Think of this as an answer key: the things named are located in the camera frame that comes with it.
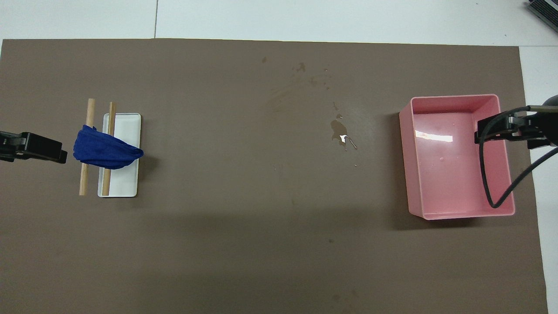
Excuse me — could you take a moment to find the blue towel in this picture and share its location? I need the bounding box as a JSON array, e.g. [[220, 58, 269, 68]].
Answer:
[[73, 125, 144, 170]]

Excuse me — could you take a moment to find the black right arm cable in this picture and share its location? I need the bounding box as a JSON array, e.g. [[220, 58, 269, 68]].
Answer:
[[479, 106, 558, 208]]

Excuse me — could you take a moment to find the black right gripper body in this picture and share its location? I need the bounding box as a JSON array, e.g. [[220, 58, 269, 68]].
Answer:
[[517, 106, 558, 150]]

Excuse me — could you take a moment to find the water puddle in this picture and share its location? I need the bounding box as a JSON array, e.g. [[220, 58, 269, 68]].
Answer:
[[330, 114, 359, 152]]

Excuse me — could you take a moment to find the wooden rod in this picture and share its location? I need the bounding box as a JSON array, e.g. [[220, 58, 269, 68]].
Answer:
[[102, 102, 117, 196], [79, 99, 95, 196]]

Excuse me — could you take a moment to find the pink plastic bin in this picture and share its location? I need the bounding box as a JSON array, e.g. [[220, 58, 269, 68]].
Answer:
[[399, 94, 516, 220]]

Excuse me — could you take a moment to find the white rack base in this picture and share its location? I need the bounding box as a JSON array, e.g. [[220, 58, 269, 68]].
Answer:
[[98, 113, 142, 198]]

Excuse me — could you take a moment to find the brown table mat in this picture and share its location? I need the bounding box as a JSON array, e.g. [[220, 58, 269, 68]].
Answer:
[[0, 38, 549, 314]]

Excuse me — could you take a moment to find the grey ribbed device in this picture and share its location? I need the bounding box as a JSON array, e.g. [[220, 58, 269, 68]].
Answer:
[[525, 0, 558, 34]]

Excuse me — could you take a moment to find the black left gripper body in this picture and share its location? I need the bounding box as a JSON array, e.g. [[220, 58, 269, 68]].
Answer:
[[0, 131, 27, 163]]

